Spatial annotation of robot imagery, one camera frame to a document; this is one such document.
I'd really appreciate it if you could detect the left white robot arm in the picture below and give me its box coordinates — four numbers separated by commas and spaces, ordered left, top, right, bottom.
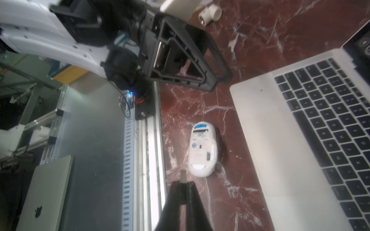
1, 1, 233, 96

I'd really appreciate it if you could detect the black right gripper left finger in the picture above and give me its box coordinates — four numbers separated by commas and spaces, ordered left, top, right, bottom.
155, 181, 185, 231

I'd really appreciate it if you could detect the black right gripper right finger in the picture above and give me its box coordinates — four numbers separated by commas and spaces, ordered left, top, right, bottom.
186, 182, 213, 231

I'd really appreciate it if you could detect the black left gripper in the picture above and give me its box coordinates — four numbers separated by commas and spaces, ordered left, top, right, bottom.
128, 8, 233, 92

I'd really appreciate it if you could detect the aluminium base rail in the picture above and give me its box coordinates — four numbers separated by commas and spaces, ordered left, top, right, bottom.
121, 83, 167, 231

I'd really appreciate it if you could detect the white wireless mouse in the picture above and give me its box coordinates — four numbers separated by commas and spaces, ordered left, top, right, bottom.
188, 121, 218, 178

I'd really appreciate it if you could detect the white pipe elbow fitting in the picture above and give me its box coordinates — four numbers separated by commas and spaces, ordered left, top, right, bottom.
198, 4, 222, 27

